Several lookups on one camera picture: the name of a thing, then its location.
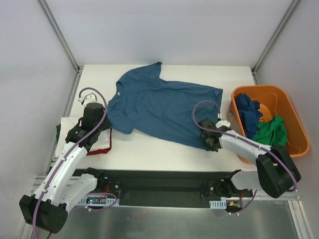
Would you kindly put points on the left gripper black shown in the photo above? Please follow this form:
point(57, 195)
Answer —
point(105, 122)

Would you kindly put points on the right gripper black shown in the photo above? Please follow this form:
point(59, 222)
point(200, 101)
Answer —
point(207, 137)

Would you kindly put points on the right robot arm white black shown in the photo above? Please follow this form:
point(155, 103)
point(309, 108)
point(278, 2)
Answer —
point(275, 171)

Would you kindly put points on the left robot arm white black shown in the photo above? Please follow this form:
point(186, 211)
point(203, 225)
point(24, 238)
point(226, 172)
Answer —
point(49, 205)

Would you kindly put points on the white folded t shirt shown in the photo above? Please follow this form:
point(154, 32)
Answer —
point(66, 124)

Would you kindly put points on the dark green folded t shirt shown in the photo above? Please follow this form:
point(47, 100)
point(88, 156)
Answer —
point(58, 129)

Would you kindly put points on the dark blue t shirt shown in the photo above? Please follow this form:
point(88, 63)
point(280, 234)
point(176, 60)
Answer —
point(249, 114)

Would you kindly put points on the orange plastic basket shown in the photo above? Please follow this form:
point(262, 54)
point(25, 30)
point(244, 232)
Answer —
point(273, 102)

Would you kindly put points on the left aluminium frame post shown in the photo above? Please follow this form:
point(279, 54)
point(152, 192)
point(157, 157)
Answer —
point(58, 33)

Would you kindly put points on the aluminium frame post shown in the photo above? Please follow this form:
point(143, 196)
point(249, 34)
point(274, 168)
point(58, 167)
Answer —
point(58, 33)
point(276, 34)

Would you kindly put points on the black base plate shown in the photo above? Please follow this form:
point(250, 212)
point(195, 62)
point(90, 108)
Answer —
point(177, 189)

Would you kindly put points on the right grey cable duct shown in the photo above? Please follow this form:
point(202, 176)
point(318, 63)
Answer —
point(222, 204)

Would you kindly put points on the grey cable duct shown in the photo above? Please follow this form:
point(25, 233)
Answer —
point(222, 204)
point(98, 201)

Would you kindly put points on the left grey cable duct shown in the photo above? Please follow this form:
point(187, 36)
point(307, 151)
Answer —
point(98, 201)

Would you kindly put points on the right aluminium frame post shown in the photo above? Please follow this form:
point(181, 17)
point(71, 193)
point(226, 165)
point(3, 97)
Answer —
point(276, 34)

